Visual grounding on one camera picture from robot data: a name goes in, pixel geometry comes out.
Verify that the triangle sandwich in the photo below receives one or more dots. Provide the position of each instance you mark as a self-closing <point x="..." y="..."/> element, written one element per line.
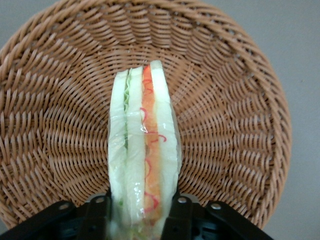
<point x="135" y="150"/>

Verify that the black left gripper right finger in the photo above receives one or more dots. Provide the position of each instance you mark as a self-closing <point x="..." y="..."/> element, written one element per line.
<point x="195" y="222"/>

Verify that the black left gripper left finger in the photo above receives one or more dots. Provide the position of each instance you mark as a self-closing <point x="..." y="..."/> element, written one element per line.
<point x="82" y="220"/>

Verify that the round brown wicker basket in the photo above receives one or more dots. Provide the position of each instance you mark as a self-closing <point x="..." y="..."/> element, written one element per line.
<point x="62" y="100"/>

